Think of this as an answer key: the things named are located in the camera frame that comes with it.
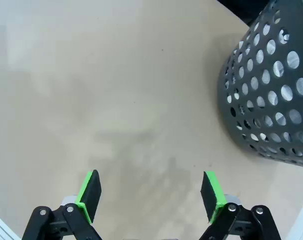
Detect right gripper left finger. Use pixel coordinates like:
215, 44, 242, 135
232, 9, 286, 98
21, 169, 103, 240

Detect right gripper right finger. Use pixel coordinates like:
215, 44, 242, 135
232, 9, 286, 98
198, 170, 282, 240

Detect dark grey perforated basket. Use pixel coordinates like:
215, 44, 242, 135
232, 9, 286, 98
217, 0, 303, 169

